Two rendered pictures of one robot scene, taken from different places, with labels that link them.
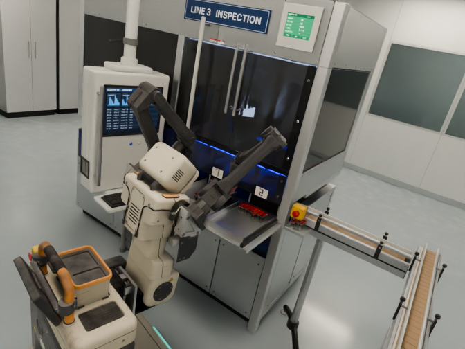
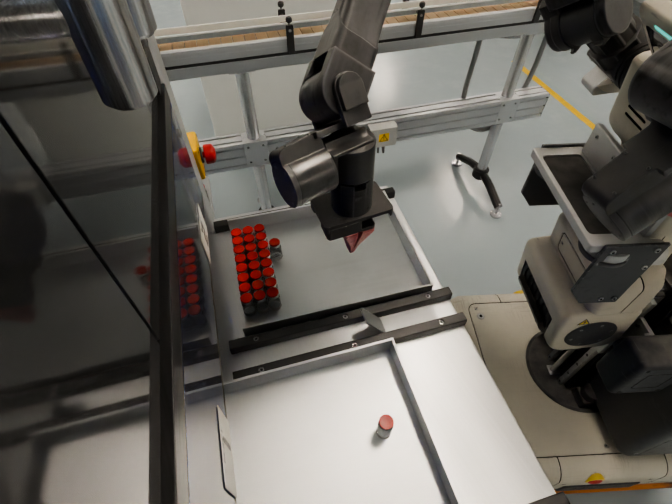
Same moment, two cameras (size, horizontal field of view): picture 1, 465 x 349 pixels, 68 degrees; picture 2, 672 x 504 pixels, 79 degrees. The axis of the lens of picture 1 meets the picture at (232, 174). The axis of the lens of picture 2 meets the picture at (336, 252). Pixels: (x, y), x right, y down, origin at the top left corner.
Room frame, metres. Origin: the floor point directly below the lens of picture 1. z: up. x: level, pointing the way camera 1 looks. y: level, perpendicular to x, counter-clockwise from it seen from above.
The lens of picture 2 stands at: (2.09, 0.27, 1.51)
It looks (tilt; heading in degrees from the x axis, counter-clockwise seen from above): 50 degrees down; 224
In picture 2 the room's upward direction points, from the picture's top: straight up
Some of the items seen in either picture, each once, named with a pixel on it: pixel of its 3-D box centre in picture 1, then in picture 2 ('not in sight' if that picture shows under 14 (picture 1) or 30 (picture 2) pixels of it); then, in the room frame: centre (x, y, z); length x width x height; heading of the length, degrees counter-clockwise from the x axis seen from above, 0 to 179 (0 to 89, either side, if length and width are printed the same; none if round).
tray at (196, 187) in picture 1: (205, 192); (310, 455); (2.01, 0.14, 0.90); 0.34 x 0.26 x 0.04; 150
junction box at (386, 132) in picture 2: not in sight; (381, 134); (0.89, -0.62, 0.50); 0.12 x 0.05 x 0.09; 150
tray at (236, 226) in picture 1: (239, 220); (323, 255); (1.75, -0.10, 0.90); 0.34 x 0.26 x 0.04; 149
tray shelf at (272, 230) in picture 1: (219, 210); (327, 344); (1.87, 0.03, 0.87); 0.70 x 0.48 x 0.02; 60
